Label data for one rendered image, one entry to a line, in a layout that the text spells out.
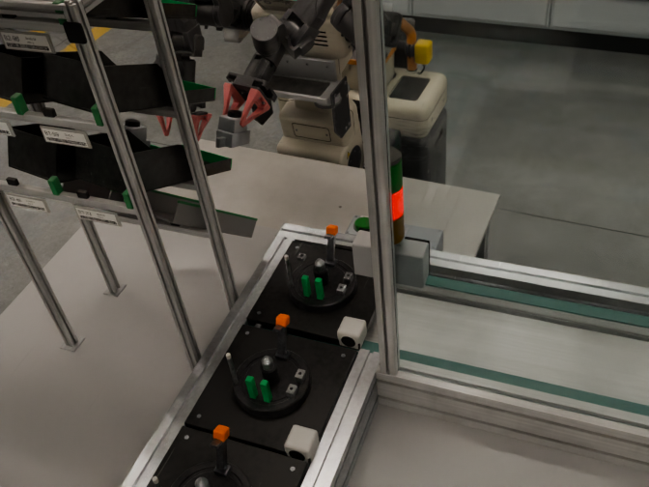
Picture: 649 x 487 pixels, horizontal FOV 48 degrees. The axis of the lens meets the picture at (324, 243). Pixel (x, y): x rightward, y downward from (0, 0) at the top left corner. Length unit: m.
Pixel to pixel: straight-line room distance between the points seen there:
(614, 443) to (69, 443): 1.00
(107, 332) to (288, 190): 0.60
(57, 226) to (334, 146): 1.72
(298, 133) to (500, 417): 1.17
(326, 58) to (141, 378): 0.99
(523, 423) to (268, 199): 0.92
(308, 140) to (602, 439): 1.27
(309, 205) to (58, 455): 0.84
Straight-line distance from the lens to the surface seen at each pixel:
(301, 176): 1.97
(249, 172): 2.02
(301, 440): 1.24
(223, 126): 1.55
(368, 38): 0.91
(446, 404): 1.36
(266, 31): 1.54
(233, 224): 1.53
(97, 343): 1.67
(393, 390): 1.37
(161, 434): 1.34
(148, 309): 1.69
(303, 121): 2.16
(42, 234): 3.52
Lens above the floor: 2.02
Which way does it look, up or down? 42 degrees down
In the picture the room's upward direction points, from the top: 8 degrees counter-clockwise
